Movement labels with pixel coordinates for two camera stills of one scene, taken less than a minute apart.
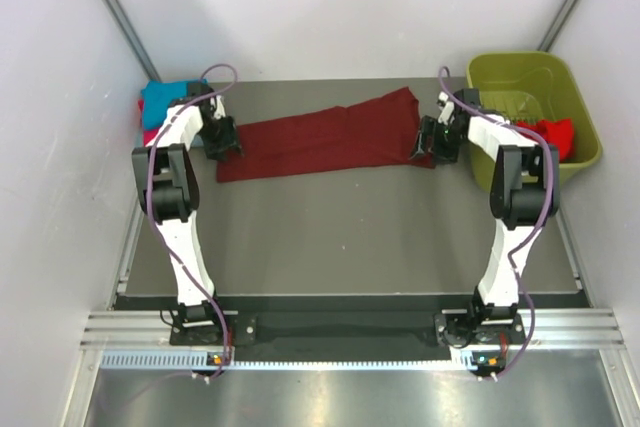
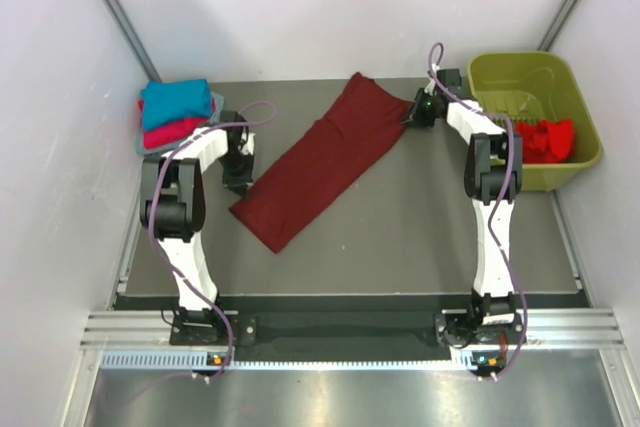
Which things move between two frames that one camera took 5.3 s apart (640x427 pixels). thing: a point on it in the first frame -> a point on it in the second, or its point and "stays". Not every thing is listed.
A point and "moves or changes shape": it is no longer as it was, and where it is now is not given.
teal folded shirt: (157, 95) stays
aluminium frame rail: (574, 328) stays
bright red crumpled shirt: (558, 131) stays
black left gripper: (229, 141) -> (240, 184)
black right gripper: (431, 128) -> (414, 113)
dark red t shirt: (374, 136) moves or changes shape
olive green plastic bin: (527, 87) stays
